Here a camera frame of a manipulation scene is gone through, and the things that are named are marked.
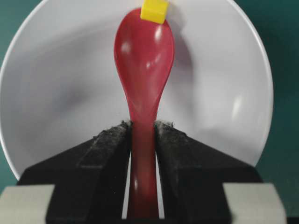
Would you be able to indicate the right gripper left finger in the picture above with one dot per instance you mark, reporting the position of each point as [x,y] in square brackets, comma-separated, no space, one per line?
[82,185]

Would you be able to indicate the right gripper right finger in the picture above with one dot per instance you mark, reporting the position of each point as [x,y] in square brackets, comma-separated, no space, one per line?
[201,185]

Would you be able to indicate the red plastic spoon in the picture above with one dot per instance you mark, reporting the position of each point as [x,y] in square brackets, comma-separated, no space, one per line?
[143,55]

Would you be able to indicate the yellow hexagonal prism block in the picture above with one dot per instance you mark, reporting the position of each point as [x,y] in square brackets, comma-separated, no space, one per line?
[154,10]

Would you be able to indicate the white bowl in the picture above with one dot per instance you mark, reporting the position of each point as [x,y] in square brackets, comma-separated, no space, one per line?
[59,86]

